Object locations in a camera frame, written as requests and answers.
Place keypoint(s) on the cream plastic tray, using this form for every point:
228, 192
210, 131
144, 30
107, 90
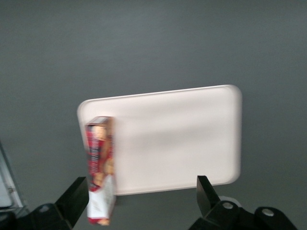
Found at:
172, 143

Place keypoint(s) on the red cookie box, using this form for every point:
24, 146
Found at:
100, 167

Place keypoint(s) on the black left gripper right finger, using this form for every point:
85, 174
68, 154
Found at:
206, 198

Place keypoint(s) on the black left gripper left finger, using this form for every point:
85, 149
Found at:
74, 201

